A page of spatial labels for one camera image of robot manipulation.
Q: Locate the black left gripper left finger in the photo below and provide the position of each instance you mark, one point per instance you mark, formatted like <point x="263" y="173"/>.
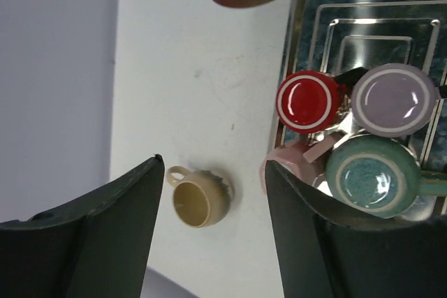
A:
<point x="96" y="245"/>

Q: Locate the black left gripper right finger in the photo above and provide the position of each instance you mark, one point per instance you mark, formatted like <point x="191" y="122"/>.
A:
<point x="328" y="249"/>

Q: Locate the beige round mug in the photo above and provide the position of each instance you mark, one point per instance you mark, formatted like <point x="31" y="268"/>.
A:
<point x="201" y="198"/>

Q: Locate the lilac mug black handle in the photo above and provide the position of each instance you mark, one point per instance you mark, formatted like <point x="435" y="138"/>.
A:
<point x="392" y="100"/>

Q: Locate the teal glazed mug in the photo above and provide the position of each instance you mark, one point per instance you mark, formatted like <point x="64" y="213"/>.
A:
<point x="379" y="176"/>

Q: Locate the pink faceted mug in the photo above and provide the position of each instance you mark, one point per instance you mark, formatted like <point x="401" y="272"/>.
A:
<point x="303" y="158"/>

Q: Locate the red mug black handle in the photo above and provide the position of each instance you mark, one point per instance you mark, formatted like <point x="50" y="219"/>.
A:
<point x="309" y="101"/>

